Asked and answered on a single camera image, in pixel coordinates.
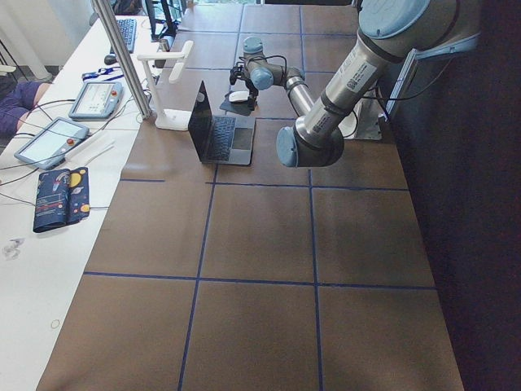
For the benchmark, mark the near teach pendant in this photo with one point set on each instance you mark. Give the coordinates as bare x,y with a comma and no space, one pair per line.
48,148

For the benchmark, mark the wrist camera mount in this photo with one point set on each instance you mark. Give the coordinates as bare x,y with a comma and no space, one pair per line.
237,73

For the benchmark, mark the seated person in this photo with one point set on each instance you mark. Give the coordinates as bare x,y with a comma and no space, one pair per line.
17,100

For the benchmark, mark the grey laptop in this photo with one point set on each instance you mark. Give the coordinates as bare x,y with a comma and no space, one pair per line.
223,140

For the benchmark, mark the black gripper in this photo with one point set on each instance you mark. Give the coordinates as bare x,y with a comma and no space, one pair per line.
253,94

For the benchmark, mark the space pattern pencil case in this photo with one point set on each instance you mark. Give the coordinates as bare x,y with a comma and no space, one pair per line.
63,198

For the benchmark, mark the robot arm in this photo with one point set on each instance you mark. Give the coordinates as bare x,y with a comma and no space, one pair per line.
388,31

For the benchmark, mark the black mouse pad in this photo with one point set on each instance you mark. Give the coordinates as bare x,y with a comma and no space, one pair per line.
241,107

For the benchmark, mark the far teach pendant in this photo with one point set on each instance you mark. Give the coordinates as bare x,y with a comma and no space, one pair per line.
97,100

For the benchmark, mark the black monitor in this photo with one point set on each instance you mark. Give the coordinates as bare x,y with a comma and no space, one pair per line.
162,19

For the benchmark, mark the black keyboard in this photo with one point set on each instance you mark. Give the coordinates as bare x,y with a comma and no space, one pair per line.
128,31

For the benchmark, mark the black desk mouse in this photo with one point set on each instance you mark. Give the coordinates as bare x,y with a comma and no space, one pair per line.
110,59

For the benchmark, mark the aluminium frame post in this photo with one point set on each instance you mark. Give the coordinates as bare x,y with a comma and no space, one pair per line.
108,20

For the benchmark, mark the white computer mouse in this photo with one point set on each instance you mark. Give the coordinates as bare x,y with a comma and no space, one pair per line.
238,96

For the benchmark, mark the white desk lamp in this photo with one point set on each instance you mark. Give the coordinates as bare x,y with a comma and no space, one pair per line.
168,118

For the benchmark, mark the teach pendant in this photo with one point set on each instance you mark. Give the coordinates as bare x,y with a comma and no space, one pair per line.
97,100
48,148

